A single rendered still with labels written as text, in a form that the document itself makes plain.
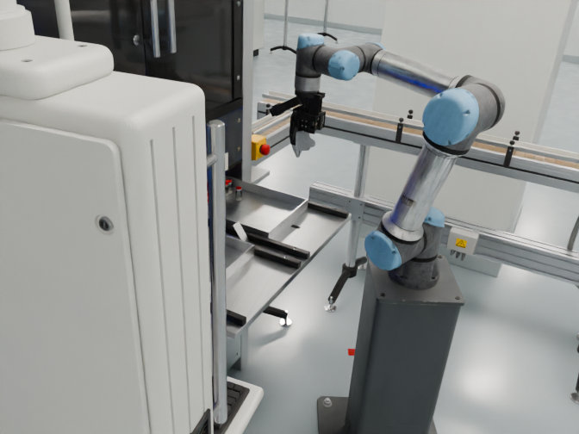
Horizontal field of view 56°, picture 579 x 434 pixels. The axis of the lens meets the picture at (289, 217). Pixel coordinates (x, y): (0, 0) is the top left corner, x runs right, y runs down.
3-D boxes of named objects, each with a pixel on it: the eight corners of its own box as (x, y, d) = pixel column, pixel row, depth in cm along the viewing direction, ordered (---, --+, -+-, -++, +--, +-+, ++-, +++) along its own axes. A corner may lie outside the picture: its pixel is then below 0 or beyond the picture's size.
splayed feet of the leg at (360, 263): (320, 309, 277) (322, 287, 270) (357, 263, 316) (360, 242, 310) (335, 314, 274) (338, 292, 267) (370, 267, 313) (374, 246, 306)
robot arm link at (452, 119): (417, 263, 158) (510, 98, 123) (384, 283, 149) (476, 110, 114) (387, 238, 163) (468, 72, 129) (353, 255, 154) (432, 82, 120)
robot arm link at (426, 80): (529, 84, 130) (371, 31, 158) (507, 92, 123) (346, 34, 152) (513, 129, 136) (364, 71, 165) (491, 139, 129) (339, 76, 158)
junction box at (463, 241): (445, 248, 248) (449, 231, 243) (448, 243, 252) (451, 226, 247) (472, 256, 243) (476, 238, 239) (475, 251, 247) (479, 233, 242)
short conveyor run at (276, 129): (230, 186, 205) (229, 146, 197) (196, 176, 211) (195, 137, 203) (311, 133, 258) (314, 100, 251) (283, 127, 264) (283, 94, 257)
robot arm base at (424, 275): (432, 262, 175) (437, 235, 170) (443, 290, 162) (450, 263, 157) (384, 260, 175) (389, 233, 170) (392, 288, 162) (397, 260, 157)
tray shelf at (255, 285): (85, 276, 147) (84, 270, 146) (231, 183, 202) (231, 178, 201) (235, 340, 128) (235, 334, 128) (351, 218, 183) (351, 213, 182)
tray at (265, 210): (177, 212, 177) (177, 202, 175) (222, 183, 197) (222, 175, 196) (268, 243, 164) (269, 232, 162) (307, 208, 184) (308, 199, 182)
